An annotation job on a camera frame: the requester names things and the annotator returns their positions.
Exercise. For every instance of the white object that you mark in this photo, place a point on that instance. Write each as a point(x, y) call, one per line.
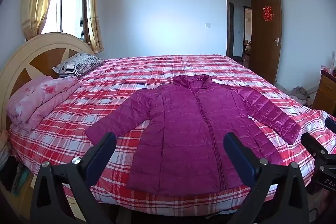
point(333, 58)

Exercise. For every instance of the red plaid bed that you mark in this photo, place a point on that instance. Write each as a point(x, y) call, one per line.
point(123, 77)

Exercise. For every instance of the pink floral folded quilt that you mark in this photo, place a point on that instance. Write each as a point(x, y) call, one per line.
point(42, 98)

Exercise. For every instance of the wooden cabinet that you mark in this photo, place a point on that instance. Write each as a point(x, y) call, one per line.
point(325, 92)

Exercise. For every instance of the dark door frame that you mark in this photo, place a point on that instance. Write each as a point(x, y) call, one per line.
point(227, 19)

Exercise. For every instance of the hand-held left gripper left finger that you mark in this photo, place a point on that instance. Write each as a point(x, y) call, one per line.
point(103, 154)

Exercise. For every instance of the narrow yellow curtain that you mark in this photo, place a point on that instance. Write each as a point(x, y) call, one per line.
point(92, 8)

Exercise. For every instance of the pile of clothes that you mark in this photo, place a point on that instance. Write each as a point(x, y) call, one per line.
point(300, 94)

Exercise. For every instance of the striped pillow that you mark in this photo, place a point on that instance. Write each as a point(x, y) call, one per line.
point(78, 64)

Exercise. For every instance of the window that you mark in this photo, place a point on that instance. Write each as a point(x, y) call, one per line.
point(68, 6)

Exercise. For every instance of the cream wooden headboard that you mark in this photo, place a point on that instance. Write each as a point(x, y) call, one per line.
point(39, 41)

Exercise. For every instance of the bedside table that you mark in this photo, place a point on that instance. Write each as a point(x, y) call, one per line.
point(15, 179)

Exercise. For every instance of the brown wooden door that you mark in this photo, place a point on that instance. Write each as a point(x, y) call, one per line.
point(265, 50)

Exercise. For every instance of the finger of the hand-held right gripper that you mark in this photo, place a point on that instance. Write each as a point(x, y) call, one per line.
point(331, 124)
point(311, 141)

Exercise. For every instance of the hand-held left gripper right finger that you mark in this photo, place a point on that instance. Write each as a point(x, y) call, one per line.
point(237, 154)

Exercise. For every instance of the red paper door decoration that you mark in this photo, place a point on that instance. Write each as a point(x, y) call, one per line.
point(268, 13)

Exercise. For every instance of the magenta down jacket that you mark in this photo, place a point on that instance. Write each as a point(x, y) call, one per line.
point(189, 134)

